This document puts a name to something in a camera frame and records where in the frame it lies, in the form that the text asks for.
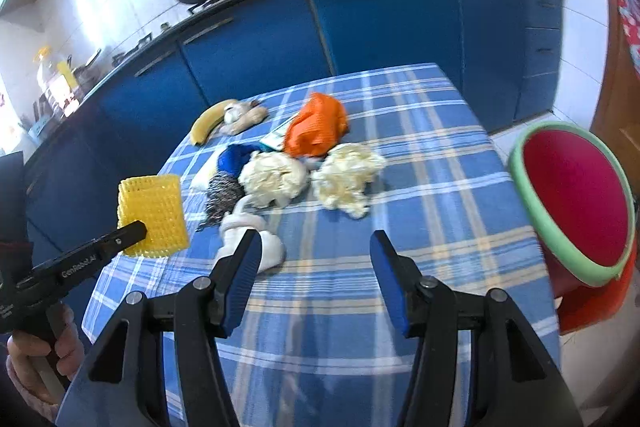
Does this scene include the yellow foam fruit net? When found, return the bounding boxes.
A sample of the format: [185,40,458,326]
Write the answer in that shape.
[117,174,190,258]

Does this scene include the twisted white tissue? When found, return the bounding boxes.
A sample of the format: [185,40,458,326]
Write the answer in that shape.
[214,196,286,275]

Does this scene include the black white knit cloth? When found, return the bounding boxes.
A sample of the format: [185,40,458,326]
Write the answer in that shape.
[198,171,245,231]

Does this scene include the blue plastic wrapper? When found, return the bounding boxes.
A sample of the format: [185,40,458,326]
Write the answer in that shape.
[217,144,262,179]

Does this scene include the cream tissue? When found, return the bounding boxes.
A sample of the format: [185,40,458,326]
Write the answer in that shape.
[311,143,386,219]

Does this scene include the teal white carton box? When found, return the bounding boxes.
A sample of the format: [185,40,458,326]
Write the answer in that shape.
[259,116,294,152]

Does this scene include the blue kitchen cabinets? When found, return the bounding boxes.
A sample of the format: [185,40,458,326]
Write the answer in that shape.
[26,0,564,262]

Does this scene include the person's left hand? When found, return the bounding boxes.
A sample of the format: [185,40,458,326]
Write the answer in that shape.
[6,305,85,421]

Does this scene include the red bin green rim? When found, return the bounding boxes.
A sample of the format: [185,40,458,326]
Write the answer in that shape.
[508,121,638,335]

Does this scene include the cooking oil bottle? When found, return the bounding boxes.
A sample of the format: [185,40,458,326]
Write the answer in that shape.
[35,46,60,112]

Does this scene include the yellow banana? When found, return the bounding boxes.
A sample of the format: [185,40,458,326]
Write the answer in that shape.
[190,98,239,146]

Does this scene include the blue plaid tablecloth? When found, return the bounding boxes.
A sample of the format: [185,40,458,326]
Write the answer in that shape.
[80,62,561,427]

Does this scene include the garlic bulb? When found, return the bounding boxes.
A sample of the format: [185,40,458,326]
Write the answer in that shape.
[224,102,252,124]

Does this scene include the wooden door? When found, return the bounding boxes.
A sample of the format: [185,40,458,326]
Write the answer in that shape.
[589,0,640,188]

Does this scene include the ginger root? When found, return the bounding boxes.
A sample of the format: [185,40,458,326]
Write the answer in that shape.
[220,101,269,135]

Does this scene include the red floral cloth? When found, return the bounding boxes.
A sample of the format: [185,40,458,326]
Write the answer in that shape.
[617,0,640,77]

